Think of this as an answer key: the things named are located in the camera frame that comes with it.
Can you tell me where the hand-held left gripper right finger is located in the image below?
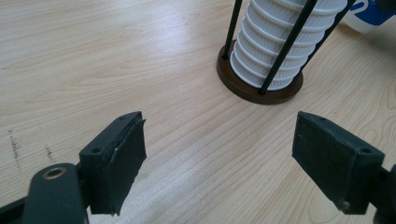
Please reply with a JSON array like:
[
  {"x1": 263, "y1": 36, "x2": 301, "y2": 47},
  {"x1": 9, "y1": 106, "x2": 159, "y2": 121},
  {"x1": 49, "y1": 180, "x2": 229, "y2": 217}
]
[{"x1": 291, "y1": 110, "x2": 387, "y2": 216}]

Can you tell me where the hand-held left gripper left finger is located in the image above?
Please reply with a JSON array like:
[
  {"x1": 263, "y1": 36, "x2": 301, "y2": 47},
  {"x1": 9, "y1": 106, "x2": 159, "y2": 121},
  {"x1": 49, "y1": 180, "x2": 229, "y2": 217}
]
[{"x1": 78, "y1": 110, "x2": 148, "y2": 217}]

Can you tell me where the dark wooden cup holder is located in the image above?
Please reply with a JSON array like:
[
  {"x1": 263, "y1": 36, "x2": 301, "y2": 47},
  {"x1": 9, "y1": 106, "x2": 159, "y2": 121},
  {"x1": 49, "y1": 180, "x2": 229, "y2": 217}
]
[{"x1": 216, "y1": 0, "x2": 358, "y2": 106}]

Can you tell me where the stack of white paper cups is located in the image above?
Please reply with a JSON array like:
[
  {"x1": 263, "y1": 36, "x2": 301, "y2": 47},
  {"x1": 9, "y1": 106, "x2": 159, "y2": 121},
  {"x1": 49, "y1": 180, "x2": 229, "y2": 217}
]
[{"x1": 229, "y1": 0, "x2": 348, "y2": 92}]

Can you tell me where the blue and white paper cup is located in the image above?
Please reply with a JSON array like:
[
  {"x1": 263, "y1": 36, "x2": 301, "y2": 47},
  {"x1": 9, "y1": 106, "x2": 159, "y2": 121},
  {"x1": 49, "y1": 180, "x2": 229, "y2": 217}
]
[{"x1": 341, "y1": 0, "x2": 396, "y2": 35}]

